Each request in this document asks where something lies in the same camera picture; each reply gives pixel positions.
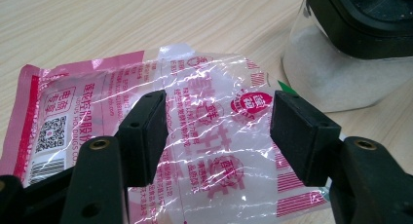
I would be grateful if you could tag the clear jar with black lid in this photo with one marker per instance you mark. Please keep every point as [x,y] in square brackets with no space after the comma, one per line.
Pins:
[341,71]

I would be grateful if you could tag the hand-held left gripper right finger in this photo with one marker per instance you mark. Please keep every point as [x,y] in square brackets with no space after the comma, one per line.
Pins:
[302,142]

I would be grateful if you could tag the red and clear plastic packet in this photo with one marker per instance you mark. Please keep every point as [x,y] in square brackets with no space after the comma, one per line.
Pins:
[214,136]

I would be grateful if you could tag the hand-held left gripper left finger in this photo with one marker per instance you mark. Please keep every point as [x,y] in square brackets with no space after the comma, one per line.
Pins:
[142,142]

